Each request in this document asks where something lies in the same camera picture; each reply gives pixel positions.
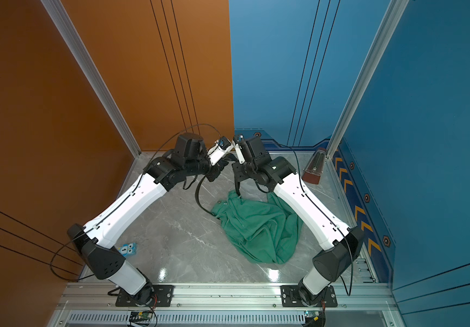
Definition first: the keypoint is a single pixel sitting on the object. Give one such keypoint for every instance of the light blue toy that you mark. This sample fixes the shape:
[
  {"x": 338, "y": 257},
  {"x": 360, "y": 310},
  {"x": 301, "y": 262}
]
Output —
[{"x": 128, "y": 249}]

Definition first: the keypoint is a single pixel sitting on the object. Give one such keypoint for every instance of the green trousers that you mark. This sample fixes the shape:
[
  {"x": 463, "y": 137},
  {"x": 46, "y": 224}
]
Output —
[{"x": 263, "y": 232}]

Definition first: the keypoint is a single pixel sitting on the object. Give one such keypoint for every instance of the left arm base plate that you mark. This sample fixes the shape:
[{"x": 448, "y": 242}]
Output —
[{"x": 153, "y": 296}]

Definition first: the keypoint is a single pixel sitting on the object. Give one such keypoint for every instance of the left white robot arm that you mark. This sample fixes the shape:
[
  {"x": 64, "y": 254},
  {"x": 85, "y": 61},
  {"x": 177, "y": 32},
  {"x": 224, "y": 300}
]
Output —
[{"x": 95, "y": 241}]

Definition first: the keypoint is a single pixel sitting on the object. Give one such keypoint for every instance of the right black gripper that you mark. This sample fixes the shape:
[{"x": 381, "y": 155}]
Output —
[{"x": 237, "y": 168}]

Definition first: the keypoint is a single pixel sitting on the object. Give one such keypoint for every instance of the brown wooden metronome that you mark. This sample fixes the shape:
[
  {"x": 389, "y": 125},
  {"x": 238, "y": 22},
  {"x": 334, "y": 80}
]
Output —
[{"x": 314, "y": 169}]

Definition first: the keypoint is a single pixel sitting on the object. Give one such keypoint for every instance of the green circuit board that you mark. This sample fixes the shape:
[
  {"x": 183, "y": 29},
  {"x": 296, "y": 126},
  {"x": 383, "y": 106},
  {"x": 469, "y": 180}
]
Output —
[
  {"x": 141, "y": 317},
  {"x": 314, "y": 318}
]

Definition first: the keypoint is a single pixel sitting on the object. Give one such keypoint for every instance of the left green circuit board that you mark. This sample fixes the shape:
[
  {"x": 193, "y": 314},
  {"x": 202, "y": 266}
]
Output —
[{"x": 141, "y": 317}]

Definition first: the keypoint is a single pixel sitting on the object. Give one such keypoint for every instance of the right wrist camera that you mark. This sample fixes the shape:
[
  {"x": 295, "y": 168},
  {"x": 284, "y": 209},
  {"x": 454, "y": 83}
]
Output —
[{"x": 237, "y": 139}]

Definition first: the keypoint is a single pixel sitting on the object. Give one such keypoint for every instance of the aluminium mounting rail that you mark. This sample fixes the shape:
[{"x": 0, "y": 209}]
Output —
[{"x": 226, "y": 304}]

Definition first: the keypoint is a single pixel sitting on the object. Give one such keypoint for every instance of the aluminium corner post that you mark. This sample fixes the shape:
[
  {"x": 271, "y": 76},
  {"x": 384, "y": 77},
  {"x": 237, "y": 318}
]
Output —
[
  {"x": 71, "y": 37},
  {"x": 384, "y": 34}
]

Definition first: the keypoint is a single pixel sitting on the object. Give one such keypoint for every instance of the right green circuit board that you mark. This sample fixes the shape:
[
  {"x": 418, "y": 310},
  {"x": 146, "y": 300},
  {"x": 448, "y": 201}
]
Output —
[{"x": 314, "y": 318}]

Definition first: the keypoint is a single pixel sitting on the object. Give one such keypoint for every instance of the right aluminium corner post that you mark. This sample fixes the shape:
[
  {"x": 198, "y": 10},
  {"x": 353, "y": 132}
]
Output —
[{"x": 384, "y": 34}]

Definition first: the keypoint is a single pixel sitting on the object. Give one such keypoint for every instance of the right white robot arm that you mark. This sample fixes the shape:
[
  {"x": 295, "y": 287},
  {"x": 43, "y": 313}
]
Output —
[{"x": 340, "y": 243}]

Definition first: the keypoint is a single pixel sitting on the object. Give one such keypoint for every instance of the left aluminium corner post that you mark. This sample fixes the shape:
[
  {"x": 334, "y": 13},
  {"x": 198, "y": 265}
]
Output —
[{"x": 71, "y": 37}]

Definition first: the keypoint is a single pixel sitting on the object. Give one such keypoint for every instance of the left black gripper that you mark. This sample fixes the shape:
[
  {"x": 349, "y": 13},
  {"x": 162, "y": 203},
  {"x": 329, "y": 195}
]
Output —
[{"x": 216, "y": 168}]

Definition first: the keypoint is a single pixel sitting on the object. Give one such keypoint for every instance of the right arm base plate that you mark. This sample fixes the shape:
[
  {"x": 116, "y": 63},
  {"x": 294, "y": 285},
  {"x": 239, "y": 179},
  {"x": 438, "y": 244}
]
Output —
[{"x": 296, "y": 296}]

